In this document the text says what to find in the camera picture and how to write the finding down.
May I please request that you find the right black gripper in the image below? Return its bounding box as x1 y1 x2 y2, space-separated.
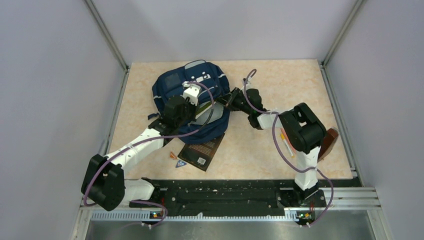
215 87 252 116

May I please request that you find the black paperback book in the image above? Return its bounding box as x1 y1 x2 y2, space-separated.
177 133 225 172

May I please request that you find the blue landscape cover book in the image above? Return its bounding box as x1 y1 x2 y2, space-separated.
195 101 215 119

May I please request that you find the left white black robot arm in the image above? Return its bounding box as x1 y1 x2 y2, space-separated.
81 95 199 211

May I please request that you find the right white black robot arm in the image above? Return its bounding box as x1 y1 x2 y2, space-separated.
217 88 327 206

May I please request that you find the small orange eraser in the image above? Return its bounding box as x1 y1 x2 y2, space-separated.
169 151 178 160

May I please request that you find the blue triangular eraser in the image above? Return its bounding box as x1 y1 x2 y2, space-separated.
175 160 187 168

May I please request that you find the white yellow marker pen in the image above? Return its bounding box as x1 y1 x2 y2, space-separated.
282 140 295 158

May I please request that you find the brown leather pouch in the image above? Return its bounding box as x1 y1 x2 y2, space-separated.
317 127 340 163

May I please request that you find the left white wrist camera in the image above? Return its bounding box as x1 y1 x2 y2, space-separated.
182 81 201 106

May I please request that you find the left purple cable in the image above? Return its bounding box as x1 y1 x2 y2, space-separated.
82 81 216 229

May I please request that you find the purple cable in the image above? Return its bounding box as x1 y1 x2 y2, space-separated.
242 68 335 229
82 81 216 229

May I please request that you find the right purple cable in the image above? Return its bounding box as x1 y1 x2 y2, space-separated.
242 68 335 229

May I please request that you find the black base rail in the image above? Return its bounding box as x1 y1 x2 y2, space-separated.
149 179 327 217

